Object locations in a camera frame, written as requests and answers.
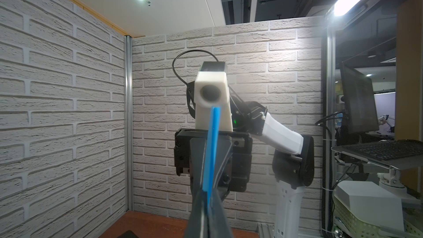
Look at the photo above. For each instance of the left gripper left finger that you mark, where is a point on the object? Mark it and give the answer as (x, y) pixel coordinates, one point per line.
(197, 226)

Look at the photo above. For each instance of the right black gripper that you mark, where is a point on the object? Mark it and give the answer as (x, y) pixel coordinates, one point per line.
(232, 166)

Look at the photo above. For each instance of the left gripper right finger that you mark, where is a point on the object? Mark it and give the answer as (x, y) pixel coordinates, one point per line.
(219, 226)

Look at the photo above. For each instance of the blue square paper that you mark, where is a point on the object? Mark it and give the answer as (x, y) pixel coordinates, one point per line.
(211, 152)

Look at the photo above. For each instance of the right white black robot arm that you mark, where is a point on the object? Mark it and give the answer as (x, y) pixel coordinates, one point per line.
(293, 166)

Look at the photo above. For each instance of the green perforated basket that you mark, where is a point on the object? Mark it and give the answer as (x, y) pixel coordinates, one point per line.
(346, 225)

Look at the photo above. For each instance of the white box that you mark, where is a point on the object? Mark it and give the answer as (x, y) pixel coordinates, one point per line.
(371, 203)

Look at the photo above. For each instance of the black computer monitor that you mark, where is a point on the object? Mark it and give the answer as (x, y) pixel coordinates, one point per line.
(359, 99)

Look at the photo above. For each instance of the black keyboard on tray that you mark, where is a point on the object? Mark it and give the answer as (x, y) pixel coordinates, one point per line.
(400, 155)

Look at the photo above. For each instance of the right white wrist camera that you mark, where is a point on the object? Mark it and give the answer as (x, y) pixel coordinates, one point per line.
(212, 91)

